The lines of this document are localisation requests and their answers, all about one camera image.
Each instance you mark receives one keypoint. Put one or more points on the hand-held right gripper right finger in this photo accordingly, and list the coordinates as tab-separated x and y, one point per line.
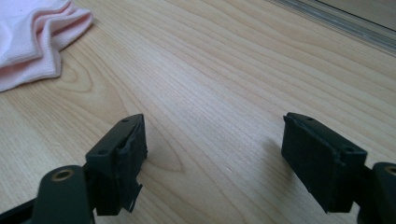
317	161

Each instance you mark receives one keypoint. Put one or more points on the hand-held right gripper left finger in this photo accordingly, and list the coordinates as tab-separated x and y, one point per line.
107	161

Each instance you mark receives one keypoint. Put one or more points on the pink cloth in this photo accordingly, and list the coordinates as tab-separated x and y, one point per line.
29	37

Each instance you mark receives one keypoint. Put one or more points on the aluminium floor rail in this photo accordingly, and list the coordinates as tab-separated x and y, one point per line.
351	23

